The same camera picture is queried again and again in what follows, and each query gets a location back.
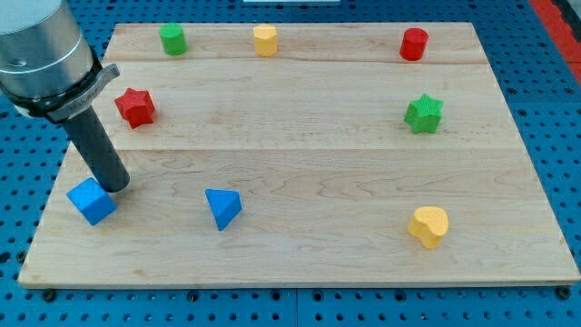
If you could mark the green star block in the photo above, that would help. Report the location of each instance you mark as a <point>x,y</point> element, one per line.
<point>424,114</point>

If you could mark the blue triangular block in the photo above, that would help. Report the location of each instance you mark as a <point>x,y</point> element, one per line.
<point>225,206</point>

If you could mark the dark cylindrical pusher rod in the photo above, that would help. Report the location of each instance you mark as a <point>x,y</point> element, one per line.
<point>88,136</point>

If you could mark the yellow hexagonal block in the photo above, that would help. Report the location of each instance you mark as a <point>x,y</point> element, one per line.
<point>265,40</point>

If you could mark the yellow heart block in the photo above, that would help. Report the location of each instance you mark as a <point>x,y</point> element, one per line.
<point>429,224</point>

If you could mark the red star block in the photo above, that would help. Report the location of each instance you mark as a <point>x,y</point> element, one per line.
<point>136,107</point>

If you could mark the green cylinder block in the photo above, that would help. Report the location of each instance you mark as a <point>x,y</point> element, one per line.
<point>173,39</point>

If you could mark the blue cube block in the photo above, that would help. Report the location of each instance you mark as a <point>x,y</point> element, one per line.
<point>92,201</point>

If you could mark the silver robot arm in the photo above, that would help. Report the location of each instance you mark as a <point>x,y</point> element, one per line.
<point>47,68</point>

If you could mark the red cylinder block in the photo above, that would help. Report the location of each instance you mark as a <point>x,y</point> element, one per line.
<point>413,44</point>

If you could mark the wooden board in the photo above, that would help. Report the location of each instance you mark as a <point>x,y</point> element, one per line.
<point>329,173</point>

